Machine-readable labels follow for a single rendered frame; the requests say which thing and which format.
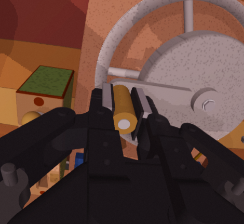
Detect tan box with green top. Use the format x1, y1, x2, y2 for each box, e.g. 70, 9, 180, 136
16, 65, 75, 196

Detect grey hex bolt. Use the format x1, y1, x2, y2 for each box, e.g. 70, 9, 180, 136
201, 99, 216, 112

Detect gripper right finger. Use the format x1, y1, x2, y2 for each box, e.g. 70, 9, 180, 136
130, 87, 244, 207

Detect grey spoked flywheel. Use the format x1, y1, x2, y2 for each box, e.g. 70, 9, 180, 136
94, 0, 244, 141

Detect yellow ball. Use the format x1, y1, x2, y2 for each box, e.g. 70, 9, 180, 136
21, 111, 42, 126

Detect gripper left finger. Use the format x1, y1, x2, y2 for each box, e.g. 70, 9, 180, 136
0, 83, 125, 183

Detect grey crank with yellow handle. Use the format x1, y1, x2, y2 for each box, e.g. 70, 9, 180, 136
109, 78, 220, 146

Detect blue block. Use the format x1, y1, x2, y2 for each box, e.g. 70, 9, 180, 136
74, 152, 85, 169

